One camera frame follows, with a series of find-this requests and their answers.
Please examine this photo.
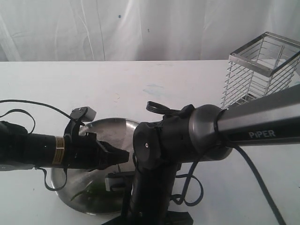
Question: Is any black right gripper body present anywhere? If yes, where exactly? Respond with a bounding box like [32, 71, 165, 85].
[104, 206, 194, 225]

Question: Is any white backdrop curtain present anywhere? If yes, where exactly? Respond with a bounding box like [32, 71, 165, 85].
[0, 0, 300, 61]

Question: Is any green chili pepper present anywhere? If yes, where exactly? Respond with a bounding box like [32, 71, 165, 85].
[70, 183, 106, 201]

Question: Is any chrome wire utensil basket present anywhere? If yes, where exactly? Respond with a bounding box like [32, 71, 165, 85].
[220, 32, 300, 109]

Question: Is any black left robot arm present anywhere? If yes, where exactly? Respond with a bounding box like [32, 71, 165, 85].
[0, 121, 129, 171]

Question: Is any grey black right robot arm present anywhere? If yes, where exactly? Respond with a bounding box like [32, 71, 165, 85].
[109, 85, 300, 225]

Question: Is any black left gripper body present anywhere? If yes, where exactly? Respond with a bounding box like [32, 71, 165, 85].
[63, 132, 102, 171]

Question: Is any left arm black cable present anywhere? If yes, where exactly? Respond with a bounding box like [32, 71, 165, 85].
[0, 99, 75, 191]

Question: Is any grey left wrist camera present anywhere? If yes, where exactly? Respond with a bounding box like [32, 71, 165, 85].
[70, 106, 97, 122]

